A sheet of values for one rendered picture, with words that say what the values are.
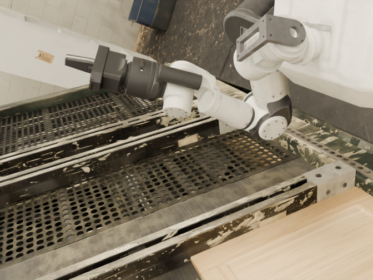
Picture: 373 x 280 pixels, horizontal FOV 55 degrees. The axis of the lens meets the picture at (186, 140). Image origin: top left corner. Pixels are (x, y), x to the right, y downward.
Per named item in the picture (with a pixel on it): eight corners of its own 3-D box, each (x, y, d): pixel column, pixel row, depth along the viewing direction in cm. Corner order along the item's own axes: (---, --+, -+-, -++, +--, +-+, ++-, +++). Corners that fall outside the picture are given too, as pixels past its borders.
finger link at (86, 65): (65, 53, 77) (95, 61, 78) (65, 65, 79) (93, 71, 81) (64, 58, 76) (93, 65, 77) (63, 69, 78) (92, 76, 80)
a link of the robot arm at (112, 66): (101, 33, 80) (154, 47, 83) (96, 65, 87) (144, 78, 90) (90, 69, 72) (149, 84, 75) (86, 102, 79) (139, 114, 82)
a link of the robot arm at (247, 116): (199, 103, 94) (251, 125, 105) (211, 127, 87) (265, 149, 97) (223, 71, 90) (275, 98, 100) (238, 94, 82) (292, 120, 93)
